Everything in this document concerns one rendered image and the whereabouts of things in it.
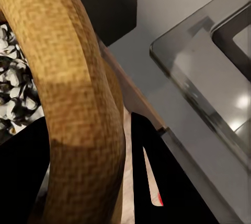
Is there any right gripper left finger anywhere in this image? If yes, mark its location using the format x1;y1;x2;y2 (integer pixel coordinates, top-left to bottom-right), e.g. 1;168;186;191
0;117;50;224

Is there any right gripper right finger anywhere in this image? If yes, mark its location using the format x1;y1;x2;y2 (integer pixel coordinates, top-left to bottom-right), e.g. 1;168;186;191
131;113;219;224

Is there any popcorn bag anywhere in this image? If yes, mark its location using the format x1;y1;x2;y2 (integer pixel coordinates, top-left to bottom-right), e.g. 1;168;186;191
0;0;126;224

